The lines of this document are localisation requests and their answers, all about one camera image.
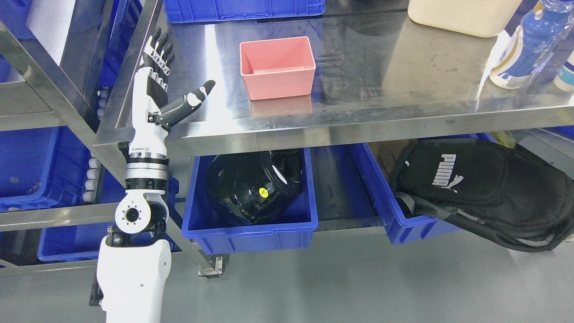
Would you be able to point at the beige plastic container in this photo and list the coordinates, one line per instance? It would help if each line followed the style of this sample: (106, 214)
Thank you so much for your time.
(482, 18)

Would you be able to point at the pink plastic storage box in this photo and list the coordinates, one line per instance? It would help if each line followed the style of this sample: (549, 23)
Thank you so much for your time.
(277, 68)

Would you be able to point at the blue bin at table back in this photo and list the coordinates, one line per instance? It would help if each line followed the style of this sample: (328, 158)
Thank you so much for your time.
(191, 11)

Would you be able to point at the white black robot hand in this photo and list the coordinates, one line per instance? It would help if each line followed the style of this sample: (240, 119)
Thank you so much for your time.
(152, 115)

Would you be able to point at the stainless steel table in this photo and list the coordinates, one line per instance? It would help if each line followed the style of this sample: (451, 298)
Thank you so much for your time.
(379, 76)

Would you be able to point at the blue drink bottle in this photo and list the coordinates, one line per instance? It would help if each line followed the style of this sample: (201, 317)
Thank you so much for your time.
(538, 30)

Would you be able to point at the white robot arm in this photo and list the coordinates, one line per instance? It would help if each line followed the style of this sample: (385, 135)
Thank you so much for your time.
(135, 257)

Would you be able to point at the steel shelf rack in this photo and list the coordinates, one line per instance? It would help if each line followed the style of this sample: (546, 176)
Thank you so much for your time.
(55, 50)

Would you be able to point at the black Puma backpack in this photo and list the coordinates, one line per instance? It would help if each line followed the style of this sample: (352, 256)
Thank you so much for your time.
(512, 198)

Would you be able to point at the blue bin with black helmet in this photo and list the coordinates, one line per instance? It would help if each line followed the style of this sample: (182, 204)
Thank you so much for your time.
(293, 229)

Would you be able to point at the white bottle at edge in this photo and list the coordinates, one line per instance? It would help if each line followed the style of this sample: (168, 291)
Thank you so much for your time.
(565, 77)

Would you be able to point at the blue lower shelf bin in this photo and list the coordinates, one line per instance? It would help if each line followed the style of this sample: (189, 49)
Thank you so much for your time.
(81, 242)

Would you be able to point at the blue bin under backpack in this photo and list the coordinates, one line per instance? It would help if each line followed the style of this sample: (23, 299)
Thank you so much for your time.
(374, 162)

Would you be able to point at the black helmet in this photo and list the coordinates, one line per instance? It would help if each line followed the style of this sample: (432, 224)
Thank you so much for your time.
(247, 189)

